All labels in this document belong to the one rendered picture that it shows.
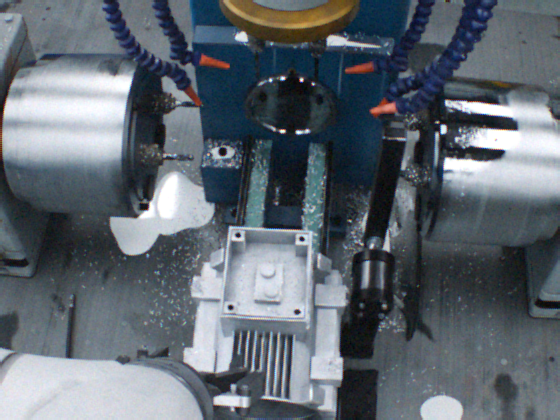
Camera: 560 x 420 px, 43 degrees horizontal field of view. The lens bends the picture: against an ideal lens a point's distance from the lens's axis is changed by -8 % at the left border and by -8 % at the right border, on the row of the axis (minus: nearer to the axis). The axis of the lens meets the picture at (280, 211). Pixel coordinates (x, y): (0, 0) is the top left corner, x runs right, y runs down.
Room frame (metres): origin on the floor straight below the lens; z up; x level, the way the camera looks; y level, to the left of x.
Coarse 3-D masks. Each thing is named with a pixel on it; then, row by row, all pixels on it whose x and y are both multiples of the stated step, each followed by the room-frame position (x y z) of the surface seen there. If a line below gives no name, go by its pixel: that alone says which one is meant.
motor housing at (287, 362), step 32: (320, 320) 0.39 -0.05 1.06; (224, 352) 0.34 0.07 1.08; (256, 352) 0.33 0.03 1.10; (288, 352) 0.34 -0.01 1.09; (320, 352) 0.35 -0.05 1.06; (288, 384) 0.30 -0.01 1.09; (224, 416) 0.29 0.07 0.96; (256, 416) 0.30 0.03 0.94; (288, 416) 0.30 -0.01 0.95; (320, 416) 0.27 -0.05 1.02
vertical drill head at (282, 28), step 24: (240, 0) 0.68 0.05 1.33; (264, 0) 0.66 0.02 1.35; (288, 0) 0.66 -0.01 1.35; (312, 0) 0.66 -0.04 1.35; (336, 0) 0.68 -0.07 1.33; (360, 0) 0.69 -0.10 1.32; (240, 24) 0.65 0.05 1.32; (264, 24) 0.64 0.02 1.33; (288, 24) 0.63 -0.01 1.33; (312, 24) 0.64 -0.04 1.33; (336, 24) 0.65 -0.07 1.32; (312, 48) 0.66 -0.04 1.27
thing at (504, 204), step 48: (480, 96) 0.68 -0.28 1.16; (528, 96) 0.68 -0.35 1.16; (432, 144) 0.64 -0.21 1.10; (480, 144) 0.60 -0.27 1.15; (528, 144) 0.60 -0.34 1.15; (432, 192) 0.57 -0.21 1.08; (480, 192) 0.55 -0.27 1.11; (528, 192) 0.55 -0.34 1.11; (432, 240) 0.55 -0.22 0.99; (480, 240) 0.53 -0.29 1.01; (528, 240) 0.53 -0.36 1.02
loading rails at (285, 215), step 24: (264, 144) 0.77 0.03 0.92; (312, 144) 0.77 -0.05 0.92; (264, 168) 0.72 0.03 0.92; (240, 192) 0.67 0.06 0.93; (264, 192) 0.68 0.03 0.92; (312, 192) 0.68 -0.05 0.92; (240, 216) 0.63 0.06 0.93; (264, 216) 0.64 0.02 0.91; (288, 216) 0.68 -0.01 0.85; (336, 216) 0.69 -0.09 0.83; (312, 240) 0.59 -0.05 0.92
